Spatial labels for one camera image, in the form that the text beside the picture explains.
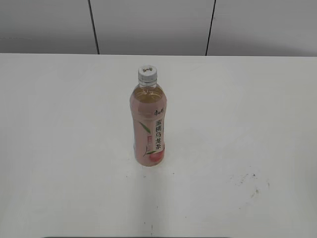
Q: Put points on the pink oolong tea bottle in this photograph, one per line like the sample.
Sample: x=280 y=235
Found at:
x=148 y=108

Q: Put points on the white bottle cap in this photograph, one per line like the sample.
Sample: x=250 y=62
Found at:
x=147 y=74

